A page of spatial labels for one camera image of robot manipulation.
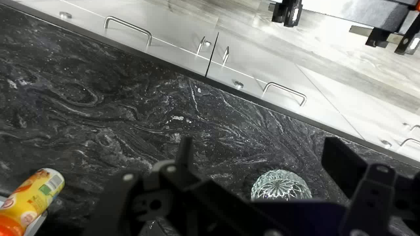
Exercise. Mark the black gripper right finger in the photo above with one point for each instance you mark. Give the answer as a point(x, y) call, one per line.
point(375, 197)

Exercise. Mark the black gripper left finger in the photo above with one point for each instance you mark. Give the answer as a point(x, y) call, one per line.
point(144, 205)

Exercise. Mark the patterned glass bowl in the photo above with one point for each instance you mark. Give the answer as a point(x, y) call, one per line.
point(279, 186)

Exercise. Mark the round drawer lock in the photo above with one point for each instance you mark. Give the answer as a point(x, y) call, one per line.
point(64, 15)
point(384, 142)
point(237, 85)

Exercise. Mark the yellow orange drink can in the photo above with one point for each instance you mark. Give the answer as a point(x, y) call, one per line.
point(30, 199)

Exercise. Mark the white base cabinet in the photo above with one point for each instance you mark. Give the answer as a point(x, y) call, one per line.
point(86, 22)

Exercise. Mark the black caster wheel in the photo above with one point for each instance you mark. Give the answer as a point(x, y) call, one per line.
point(288, 13)

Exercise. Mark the dark metal stand frame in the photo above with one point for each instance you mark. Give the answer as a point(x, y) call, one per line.
point(384, 15)

